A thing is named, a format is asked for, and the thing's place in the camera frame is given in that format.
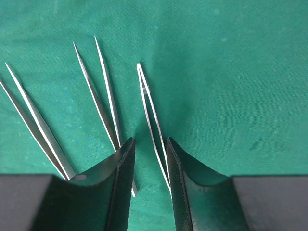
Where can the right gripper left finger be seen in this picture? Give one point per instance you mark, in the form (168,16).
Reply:
(96,200)

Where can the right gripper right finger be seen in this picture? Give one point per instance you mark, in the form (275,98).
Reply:
(206,200)

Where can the steel tweezers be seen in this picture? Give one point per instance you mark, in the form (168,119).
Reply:
(154,126)
(39,130)
(99,103)

